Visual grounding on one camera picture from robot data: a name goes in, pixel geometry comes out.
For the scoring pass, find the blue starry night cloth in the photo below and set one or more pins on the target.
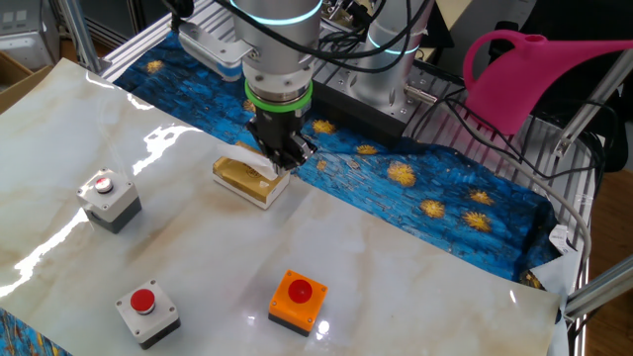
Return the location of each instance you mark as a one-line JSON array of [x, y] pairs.
[[395, 207]]

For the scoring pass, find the pink watering can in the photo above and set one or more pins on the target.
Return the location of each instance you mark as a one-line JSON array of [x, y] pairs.
[[509, 79]]

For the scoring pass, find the gold tissue box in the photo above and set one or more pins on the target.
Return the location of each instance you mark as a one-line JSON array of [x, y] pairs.
[[242, 183]]

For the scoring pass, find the marble pattern mat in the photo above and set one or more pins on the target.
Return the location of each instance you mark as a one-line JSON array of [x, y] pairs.
[[198, 257]]

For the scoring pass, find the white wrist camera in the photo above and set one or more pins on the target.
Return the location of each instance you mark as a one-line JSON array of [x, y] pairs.
[[212, 54]]

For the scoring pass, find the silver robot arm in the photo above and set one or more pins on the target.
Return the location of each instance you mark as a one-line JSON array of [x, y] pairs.
[[277, 39]]

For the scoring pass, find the white cloth label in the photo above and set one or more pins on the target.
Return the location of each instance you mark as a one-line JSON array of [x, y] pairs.
[[561, 240]]

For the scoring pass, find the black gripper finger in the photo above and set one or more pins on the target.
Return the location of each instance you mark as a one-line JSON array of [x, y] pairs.
[[297, 154], [267, 151]]

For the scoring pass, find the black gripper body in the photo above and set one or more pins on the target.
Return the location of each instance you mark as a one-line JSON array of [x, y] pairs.
[[279, 126]]

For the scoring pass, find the orange box red button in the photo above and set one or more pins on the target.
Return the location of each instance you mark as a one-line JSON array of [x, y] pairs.
[[297, 309]]

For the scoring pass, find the aluminium frame post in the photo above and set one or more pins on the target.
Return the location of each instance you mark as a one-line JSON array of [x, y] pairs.
[[598, 292], [593, 104], [79, 34]]

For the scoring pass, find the brown cardboard box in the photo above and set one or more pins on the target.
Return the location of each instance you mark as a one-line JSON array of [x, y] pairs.
[[20, 84]]

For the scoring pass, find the white tissue sheet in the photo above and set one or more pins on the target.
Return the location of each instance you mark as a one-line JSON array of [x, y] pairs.
[[242, 155]]

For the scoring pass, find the grey box red mushroom button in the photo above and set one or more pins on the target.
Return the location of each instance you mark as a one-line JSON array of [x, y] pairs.
[[148, 319]]

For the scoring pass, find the grey box flat red button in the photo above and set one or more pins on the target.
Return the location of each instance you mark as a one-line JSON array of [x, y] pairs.
[[111, 203]]

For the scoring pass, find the grey equipment case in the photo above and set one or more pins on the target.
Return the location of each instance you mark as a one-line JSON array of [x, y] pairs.
[[25, 34]]

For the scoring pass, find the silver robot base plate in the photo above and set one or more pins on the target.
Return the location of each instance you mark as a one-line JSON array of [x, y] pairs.
[[420, 111]]

